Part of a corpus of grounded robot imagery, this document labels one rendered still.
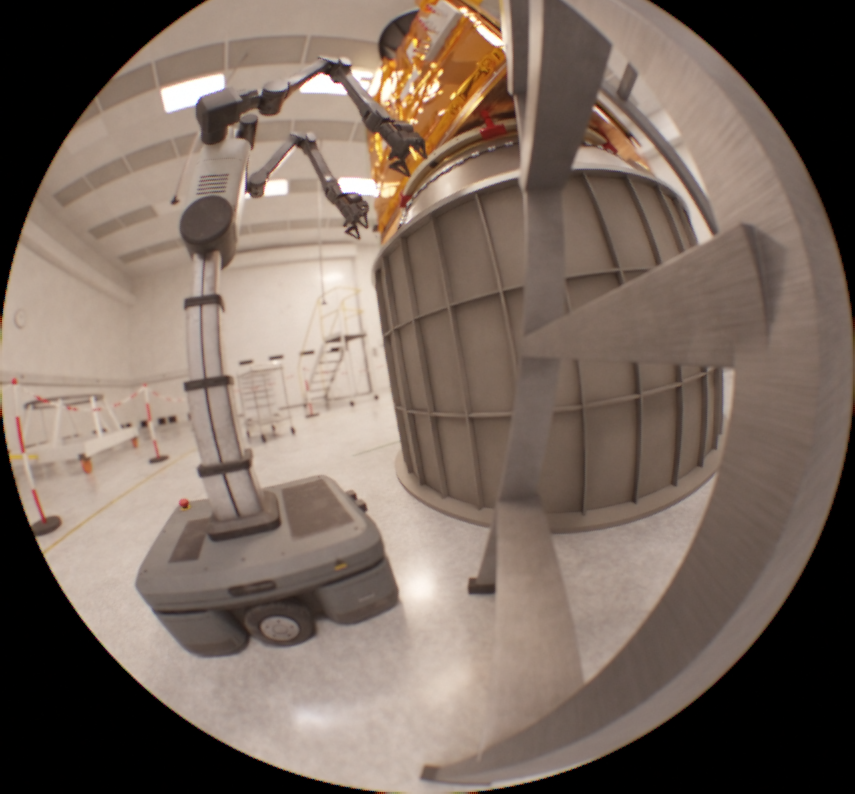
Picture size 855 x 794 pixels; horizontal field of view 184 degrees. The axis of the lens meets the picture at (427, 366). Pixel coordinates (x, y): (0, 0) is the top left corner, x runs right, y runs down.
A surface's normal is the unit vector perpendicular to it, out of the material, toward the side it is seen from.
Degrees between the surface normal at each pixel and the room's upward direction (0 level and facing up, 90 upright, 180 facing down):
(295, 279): 90
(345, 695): 0
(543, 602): 0
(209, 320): 90
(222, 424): 90
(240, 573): 45
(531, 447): 93
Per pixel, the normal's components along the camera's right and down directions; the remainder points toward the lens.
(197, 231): 0.55, -0.09
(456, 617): -0.16, -0.99
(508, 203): -0.46, 0.08
